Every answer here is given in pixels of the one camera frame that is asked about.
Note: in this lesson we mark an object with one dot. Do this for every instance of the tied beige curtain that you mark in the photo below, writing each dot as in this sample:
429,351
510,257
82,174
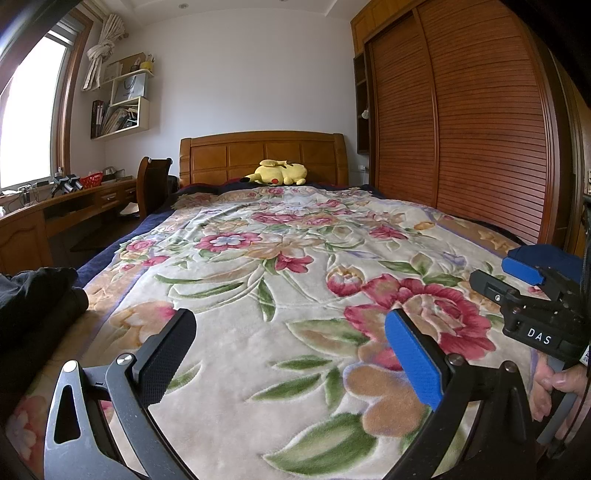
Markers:
104,50

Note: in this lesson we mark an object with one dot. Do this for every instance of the row of books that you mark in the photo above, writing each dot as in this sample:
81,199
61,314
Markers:
113,120

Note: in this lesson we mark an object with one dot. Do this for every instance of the wooden chair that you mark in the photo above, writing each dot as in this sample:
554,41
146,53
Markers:
150,184

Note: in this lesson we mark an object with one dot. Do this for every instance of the wooden slatted wardrobe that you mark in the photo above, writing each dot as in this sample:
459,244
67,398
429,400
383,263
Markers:
485,115

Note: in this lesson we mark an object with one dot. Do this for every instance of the white paper bag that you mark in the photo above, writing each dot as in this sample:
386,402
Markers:
129,86

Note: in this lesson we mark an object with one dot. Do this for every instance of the dark wooden side shelf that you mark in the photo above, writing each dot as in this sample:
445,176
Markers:
362,134

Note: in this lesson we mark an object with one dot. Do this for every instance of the window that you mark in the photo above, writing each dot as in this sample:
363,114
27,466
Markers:
27,115

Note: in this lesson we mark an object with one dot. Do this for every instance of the white wall shelf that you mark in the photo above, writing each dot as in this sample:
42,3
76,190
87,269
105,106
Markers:
144,113

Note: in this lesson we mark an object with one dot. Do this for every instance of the blue cloth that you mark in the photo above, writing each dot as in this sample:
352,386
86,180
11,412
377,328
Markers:
554,258

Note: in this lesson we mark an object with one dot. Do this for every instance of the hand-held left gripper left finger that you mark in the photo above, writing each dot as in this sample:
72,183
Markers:
166,355

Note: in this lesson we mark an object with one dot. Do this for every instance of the folded dark garment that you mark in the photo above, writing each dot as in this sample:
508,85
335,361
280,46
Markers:
37,350

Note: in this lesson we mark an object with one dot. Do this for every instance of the wooden bed headboard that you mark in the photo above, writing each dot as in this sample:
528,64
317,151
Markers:
249,154

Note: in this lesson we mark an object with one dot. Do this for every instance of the yellow plush toy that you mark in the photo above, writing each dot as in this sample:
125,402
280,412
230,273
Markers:
277,173

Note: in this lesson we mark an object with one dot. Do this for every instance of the white paper on floor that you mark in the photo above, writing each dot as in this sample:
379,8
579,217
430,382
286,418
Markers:
129,210

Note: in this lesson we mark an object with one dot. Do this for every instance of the wooden desk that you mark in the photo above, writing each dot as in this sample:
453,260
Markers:
23,235

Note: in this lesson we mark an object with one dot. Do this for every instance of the floral blanket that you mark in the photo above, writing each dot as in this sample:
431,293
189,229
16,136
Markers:
277,286

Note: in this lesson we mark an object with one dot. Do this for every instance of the red basket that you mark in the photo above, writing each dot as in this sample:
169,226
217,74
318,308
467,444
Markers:
91,180

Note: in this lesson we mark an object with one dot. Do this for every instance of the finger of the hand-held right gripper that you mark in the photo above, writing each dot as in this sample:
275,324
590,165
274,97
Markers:
494,288
524,272

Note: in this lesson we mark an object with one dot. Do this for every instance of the person's right hand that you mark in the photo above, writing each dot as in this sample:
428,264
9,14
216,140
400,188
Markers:
561,381

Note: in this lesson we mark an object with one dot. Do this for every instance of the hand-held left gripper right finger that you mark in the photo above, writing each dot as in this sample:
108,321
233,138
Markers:
415,364

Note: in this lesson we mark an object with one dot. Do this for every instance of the black device on desk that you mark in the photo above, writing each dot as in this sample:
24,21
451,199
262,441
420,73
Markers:
67,183

